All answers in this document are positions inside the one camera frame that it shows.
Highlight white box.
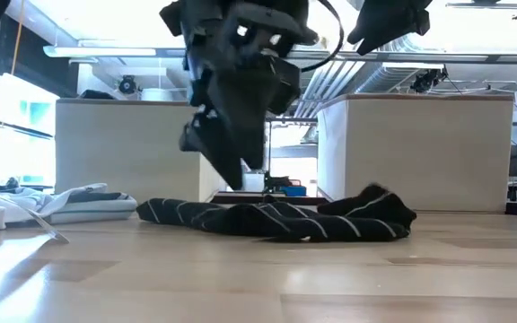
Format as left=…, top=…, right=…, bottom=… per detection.
left=242, top=172, right=265, bottom=193

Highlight bright window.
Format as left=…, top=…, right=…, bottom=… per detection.
left=0, top=74, right=60, bottom=188

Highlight long grey overhead beam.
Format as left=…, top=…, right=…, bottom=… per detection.
left=42, top=39, right=517, bottom=64

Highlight silver ventilation ducts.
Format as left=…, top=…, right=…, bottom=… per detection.
left=294, top=35, right=448, bottom=118

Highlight yellow hanging cord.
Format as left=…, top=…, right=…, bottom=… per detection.
left=10, top=0, right=25, bottom=75

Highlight beige fabric bin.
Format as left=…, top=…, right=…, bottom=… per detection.
left=55, top=98, right=228, bottom=203
left=316, top=92, right=514, bottom=213

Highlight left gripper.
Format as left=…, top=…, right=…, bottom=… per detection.
left=159, top=0, right=320, bottom=190

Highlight white teal striped socks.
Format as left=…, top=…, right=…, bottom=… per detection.
left=47, top=191, right=139, bottom=225

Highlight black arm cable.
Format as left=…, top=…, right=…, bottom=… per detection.
left=302, top=0, right=346, bottom=73

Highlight white paper tag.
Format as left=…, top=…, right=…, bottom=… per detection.
left=0, top=187, right=70, bottom=245

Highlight black round overhead device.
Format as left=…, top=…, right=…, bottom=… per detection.
left=409, top=67, right=449, bottom=94
left=118, top=75, right=137, bottom=95

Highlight blue box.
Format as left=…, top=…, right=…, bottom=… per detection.
left=280, top=185, right=308, bottom=197

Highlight black white-striped socks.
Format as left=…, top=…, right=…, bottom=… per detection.
left=136, top=182, right=418, bottom=244

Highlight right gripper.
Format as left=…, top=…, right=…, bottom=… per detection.
left=347, top=0, right=433, bottom=56

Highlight small black machine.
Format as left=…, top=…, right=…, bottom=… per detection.
left=263, top=172, right=292, bottom=195

